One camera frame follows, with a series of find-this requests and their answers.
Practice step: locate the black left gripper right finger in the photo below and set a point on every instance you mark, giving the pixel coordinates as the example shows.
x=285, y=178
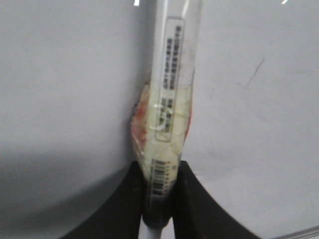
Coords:
x=196, y=215

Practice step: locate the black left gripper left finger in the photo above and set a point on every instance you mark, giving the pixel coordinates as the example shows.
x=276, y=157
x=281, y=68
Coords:
x=120, y=216

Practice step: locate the grey whiteboard marker ledge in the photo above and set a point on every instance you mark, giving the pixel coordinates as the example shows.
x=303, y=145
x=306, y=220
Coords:
x=304, y=232

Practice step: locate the white whiteboard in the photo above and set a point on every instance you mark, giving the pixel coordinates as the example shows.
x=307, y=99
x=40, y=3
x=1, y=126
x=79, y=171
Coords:
x=71, y=73

